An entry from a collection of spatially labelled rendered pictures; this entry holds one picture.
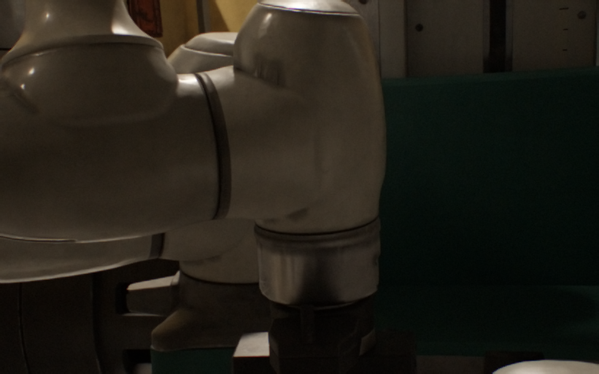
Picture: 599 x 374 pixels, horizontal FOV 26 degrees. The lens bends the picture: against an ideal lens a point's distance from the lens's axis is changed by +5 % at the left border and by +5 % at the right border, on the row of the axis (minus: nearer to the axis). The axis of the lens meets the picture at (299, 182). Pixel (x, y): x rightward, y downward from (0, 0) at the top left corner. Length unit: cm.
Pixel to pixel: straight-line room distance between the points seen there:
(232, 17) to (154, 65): 838
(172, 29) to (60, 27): 795
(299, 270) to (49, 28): 23
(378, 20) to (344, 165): 46
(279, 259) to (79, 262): 30
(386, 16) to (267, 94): 47
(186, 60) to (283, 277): 33
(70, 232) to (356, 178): 19
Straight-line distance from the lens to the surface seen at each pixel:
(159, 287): 124
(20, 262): 112
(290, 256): 87
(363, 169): 85
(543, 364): 63
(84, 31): 83
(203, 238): 114
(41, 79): 82
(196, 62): 114
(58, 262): 113
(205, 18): 879
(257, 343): 94
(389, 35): 129
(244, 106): 83
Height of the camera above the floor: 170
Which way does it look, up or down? 14 degrees down
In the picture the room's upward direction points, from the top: 4 degrees counter-clockwise
